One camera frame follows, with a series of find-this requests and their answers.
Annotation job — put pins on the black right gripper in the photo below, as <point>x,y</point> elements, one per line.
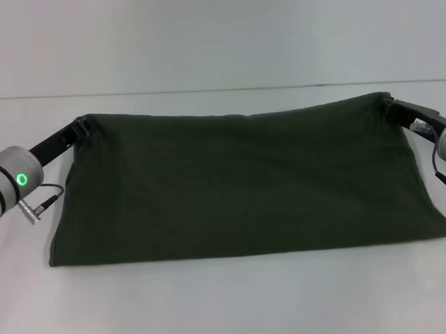
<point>415,114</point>

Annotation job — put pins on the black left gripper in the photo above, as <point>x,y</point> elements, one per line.
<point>53,143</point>

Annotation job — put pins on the dark green t-shirt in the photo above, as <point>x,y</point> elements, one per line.
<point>245,181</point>

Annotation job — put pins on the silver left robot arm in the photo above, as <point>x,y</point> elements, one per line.
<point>11,178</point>

